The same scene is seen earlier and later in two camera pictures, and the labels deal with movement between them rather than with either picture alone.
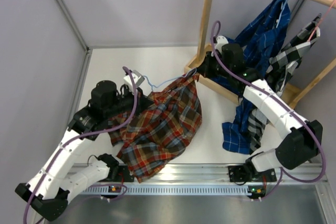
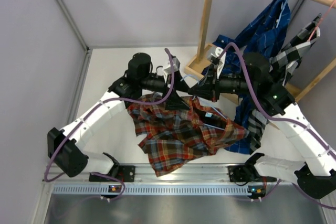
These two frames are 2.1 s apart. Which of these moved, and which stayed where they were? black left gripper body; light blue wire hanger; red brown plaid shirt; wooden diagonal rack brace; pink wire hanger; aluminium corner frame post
Moved: red brown plaid shirt; black left gripper body; light blue wire hanger
Stayed: aluminium corner frame post; wooden diagonal rack brace; pink wire hanger
